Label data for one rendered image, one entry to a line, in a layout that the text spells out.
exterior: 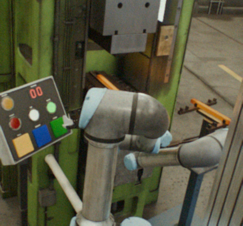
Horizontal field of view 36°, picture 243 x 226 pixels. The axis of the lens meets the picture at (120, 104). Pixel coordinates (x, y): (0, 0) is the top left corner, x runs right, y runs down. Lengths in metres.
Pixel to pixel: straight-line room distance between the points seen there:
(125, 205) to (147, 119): 1.54
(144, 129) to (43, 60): 0.98
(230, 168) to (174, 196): 2.16
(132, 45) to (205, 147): 0.70
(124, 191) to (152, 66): 0.77
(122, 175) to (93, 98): 1.26
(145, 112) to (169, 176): 2.21
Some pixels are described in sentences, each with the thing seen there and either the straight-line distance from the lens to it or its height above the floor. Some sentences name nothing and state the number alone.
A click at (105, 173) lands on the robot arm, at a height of 1.24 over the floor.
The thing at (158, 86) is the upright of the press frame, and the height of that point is 0.98.
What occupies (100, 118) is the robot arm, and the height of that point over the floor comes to 1.41.
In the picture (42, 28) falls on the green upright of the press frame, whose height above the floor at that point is 1.37.
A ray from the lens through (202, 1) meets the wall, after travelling 9.06.
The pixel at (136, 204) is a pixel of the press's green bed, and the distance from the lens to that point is 2.45.
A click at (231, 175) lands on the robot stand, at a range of 0.83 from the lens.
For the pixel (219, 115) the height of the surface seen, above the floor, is 0.95.
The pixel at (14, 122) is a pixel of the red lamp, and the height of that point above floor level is 1.10.
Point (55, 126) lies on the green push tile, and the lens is 1.67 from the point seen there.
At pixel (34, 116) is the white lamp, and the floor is 1.09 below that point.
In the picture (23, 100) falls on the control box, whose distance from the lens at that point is 1.60.
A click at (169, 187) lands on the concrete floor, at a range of 3.05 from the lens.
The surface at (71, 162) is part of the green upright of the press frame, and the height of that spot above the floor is 0.56.
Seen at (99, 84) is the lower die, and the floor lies 0.99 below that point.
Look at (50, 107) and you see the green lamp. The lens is 1.67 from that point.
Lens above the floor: 1.88
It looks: 27 degrees down
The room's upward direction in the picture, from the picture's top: 7 degrees clockwise
